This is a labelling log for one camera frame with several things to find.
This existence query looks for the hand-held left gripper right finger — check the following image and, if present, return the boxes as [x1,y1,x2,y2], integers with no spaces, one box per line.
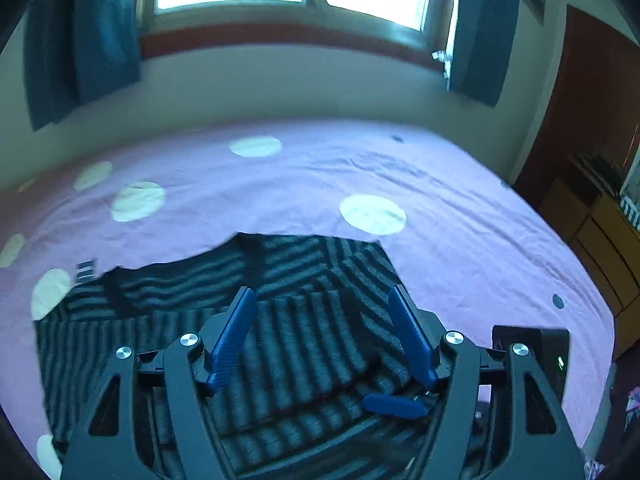
[387,285,586,480]

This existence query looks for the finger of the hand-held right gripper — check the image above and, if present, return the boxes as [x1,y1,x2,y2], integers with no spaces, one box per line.
[362,393,430,419]

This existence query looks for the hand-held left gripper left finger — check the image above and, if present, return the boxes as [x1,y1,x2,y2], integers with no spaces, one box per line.
[60,286,257,480]

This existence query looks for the dark striped knit garment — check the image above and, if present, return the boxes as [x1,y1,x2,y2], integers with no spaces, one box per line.
[34,232,481,478]

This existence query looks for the wooden dresser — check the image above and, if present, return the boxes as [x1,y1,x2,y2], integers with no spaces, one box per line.
[537,175,640,361]

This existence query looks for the pink polka dot bed sheet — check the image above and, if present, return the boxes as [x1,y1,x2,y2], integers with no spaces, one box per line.
[0,119,616,480]

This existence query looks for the dark blue curtain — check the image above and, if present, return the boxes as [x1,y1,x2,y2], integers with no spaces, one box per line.
[446,0,522,107]
[22,0,143,132]

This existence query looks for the white window handle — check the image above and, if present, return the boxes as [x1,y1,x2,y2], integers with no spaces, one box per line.
[431,49,452,82]

